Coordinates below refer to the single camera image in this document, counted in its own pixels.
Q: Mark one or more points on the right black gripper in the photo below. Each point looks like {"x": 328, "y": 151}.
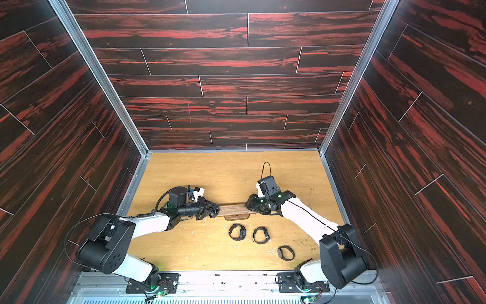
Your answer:
{"x": 260, "y": 203}

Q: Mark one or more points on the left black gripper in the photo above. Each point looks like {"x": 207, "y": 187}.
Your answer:
{"x": 203, "y": 210}

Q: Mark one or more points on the wooden watch stand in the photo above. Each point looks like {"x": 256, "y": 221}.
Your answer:
{"x": 234, "y": 212}

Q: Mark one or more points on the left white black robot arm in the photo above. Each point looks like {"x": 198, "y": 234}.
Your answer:
{"x": 106, "y": 246}

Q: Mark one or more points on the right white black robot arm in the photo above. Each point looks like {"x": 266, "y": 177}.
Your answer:
{"x": 342, "y": 258}

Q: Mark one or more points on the chunky black watch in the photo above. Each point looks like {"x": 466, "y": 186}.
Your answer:
{"x": 237, "y": 232}

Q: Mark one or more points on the thin black band watch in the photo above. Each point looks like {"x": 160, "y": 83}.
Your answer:
{"x": 286, "y": 253}

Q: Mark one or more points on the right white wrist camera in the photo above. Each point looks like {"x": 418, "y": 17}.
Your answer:
{"x": 260, "y": 192}

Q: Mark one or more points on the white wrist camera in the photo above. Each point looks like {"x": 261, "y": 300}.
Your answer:
{"x": 195, "y": 194}
{"x": 260, "y": 192}

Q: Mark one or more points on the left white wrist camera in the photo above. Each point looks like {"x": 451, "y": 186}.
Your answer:
{"x": 195, "y": 194}

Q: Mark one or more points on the black watch with strap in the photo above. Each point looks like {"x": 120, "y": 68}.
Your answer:
{"x": 261, "y": 235}

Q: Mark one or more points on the aluminium front rail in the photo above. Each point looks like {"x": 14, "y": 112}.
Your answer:
{"x": 226, "y": 287}

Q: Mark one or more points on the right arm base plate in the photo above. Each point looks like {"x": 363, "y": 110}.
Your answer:
{"x": 292, "y": 282}

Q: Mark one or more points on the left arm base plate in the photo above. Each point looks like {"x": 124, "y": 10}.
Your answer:
{"x": 160, "y": 284}

